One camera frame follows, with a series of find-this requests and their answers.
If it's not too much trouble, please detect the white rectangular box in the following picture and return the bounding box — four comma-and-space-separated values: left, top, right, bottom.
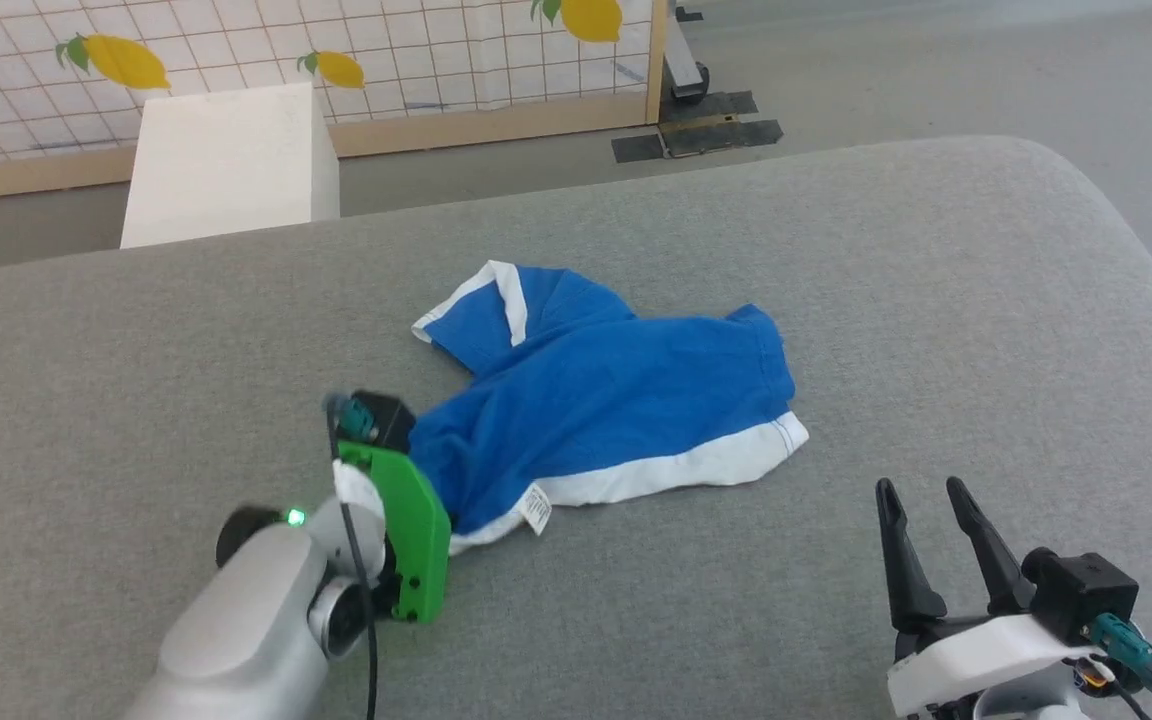
120, 82, 342, 250

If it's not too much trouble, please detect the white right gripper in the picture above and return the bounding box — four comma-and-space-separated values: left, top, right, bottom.
875, 476, 1109, 720

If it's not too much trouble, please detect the grey metal leg with caster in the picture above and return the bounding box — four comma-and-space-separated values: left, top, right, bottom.
666, 0, 713, 102

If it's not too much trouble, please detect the lemon print grid partition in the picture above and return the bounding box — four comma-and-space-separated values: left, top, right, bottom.
0, 0, 670, 204

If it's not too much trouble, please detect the blue garment with white trim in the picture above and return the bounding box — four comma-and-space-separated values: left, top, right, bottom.
411, 260, 810, 556

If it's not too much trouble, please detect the grey fabric sofa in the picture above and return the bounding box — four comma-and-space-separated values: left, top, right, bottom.
0, 135, 1152, 720

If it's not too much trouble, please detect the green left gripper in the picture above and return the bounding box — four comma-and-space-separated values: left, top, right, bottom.
336, 440, 453, 626

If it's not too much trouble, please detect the black floor tape patch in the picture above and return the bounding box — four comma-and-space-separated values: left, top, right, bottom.
611, 90, 785, 164

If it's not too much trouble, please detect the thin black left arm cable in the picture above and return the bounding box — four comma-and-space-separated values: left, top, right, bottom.
326, 400, 381, 720

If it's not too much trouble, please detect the black right cable teal plug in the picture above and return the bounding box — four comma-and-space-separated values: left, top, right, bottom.
1064, 614, 1152, 720

